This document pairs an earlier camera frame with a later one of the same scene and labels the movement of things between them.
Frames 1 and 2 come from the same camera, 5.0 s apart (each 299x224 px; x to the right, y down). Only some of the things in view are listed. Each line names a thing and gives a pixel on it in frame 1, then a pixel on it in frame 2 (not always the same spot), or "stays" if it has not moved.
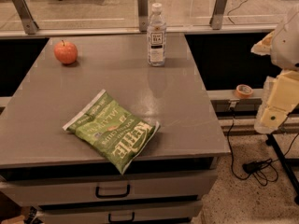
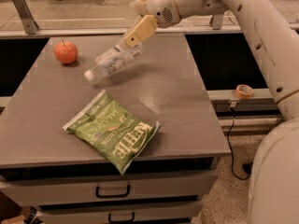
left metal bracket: [30, 25] stays
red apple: [65, 52] stays
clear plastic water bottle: [156, 37] -> [113, 60]
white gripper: [287, 49] -> [161, 6]
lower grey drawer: [121, 214] stays
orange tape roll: [244, 91] stays
